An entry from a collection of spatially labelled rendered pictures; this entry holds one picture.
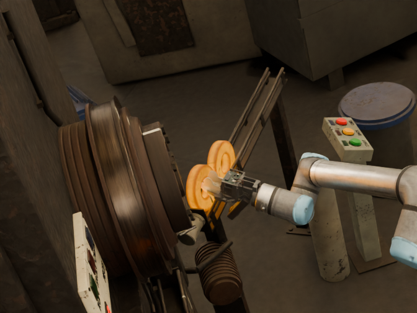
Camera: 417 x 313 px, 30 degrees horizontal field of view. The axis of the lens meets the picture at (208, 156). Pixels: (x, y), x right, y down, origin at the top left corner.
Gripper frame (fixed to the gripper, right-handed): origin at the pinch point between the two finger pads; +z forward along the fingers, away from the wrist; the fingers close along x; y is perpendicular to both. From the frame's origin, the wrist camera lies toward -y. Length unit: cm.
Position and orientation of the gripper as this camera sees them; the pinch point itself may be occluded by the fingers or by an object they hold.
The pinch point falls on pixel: (200, 183)
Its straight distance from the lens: 253.1
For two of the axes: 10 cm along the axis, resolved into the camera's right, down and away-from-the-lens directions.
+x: -4.0, 6.0, -6.9
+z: -9.2, -2.7, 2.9
